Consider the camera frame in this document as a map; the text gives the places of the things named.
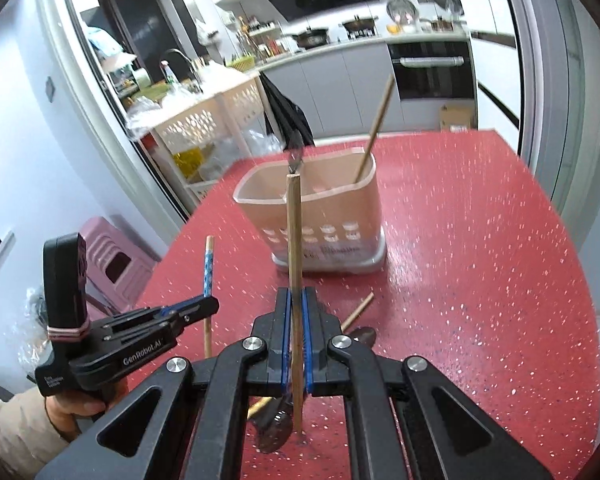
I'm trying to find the black built-in oven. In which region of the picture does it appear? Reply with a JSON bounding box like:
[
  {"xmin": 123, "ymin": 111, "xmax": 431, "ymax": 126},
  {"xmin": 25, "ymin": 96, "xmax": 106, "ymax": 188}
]
[{"xmin": 387, "ymin": 40, "xmax": 476, "ymax": 102}]

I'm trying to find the curved kitchen faucet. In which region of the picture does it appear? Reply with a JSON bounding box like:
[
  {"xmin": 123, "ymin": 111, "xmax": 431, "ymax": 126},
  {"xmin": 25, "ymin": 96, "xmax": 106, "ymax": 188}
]
[{"xmin": 160, "ymin": 49, "xmax": 201, "ymax": 86}]

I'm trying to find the clear plastic bags pile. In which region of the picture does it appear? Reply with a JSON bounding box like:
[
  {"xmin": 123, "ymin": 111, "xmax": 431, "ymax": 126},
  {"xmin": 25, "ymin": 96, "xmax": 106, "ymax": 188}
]
[{"xmin": 125, "ymin": 82, "xmax": 216, "ymax": 138}]

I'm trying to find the blue patterned wooden chopstick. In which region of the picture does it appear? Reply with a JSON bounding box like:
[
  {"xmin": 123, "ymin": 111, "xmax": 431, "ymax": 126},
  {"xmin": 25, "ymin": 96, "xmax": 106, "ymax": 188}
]
[{"xmin": 202, "ymin": 236, "xmax": 217, "ymax": 358}]

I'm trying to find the dark brown spoon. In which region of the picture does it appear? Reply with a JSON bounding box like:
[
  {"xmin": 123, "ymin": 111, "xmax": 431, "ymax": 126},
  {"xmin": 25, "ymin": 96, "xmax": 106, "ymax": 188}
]
[{"xmin": 257, "ymin": 395, "xmax": 294, "ymax": 453}]

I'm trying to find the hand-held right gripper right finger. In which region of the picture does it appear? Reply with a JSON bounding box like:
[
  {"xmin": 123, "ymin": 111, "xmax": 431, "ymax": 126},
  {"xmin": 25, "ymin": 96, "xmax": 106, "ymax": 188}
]
[{"xmin": 300, "ymin": 287, "xmax": 553, "ymax": 480}]

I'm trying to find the brown wok with lid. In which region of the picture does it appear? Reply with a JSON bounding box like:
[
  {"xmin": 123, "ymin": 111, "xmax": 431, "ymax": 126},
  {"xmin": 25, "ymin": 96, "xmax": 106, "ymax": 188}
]
[{"xmin": 341, "ymin": 16, "xmax": 380, "ymax": 35}]

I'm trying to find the hanging metal colander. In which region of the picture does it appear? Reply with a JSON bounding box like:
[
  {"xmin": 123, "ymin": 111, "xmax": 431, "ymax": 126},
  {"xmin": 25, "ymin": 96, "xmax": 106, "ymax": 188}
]
[{"xmin": 386, "ymin": 0, "xmax": 420, "ymax": 23}]

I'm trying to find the person's left forearm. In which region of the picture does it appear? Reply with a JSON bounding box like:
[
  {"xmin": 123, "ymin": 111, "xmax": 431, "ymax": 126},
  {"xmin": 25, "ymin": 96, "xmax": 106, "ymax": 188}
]
[{"xmin": 0, "ymin": 387, "xmax": 73, "ymax": 480}]

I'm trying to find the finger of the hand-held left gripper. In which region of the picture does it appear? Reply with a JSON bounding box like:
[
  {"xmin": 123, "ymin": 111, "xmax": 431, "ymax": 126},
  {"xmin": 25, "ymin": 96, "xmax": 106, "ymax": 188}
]
[{"xmin": 160, "ymin": 296, "xmax": 220, "ymax": 326}]

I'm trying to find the cardboard box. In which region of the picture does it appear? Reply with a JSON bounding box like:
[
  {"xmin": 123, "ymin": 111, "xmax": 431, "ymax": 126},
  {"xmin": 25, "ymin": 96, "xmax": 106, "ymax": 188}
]
[{"xmin": 439, "ymin": 104, "xmax": 477, "ymax": 133}]

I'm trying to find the crumpled clear plastic bag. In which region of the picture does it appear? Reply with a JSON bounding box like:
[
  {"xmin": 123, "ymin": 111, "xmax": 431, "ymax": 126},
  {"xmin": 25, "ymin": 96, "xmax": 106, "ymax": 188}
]
[{"xmin": 10, "ymin": 285, "xmax": 56, "ymax": 361}]

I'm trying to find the black wok with handles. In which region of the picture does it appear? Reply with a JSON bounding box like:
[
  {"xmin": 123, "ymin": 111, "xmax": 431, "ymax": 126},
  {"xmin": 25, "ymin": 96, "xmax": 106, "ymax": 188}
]
[{"xmin": 292, "ymin": 27, "xmax": 330, "ymax": 50}]

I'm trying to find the beige plastic storage cart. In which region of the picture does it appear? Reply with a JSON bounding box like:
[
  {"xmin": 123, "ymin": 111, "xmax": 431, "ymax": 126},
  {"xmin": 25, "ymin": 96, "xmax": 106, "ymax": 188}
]
[{"xmin": 152, "ymin": 77, "xmax": 266, "ymax": 211}]

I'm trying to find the plain wooden chopstick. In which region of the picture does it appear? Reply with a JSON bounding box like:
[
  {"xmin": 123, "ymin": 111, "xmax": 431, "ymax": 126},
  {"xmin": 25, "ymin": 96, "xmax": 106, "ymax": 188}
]
[
  {"xmin": 246, "ymin": 292, "xmax": 376, "ymax": 421},
  {"xmin": 352, "ymin": 75, "xmax": 396, "ymax": 183},
  {"xmin": 286, "ymin": 174, "xmax": 306, "ymax": 436}
]

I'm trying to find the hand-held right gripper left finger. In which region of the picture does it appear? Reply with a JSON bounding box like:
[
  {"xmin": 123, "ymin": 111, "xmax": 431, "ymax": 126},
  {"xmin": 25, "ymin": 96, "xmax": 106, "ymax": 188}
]
[{"xmin": 32, "ymin": 287, "xmax": 294, "ymax": 480}]

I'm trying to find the pink plastic stool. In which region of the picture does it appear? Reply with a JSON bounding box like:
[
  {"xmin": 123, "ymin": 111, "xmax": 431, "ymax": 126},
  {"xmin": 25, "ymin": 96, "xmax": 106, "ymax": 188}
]
[{"xmin": 82, "ymin": 216, "xmax": 163, "ymax": 313}]

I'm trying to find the beige plastic utensil holder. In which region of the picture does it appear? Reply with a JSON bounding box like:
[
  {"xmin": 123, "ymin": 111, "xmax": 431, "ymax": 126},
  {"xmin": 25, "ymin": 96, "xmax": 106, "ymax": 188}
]
[{"xmin": 232, "ymin": 147, "xmax": 387, "ymax": 277}]

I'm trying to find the person's left hand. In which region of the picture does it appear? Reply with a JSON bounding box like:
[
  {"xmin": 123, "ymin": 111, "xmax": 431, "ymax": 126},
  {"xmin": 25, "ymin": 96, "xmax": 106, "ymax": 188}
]
[{"xmin": 46, "ymin": 390, "xmax": 113, "ymax": 432}]

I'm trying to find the spice bottle rack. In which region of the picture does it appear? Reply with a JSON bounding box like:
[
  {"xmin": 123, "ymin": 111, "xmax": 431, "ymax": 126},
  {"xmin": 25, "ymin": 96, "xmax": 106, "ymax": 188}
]
[{"xmin": 237, "ymin": 17, "xmax": 286, "ymax": 56}]

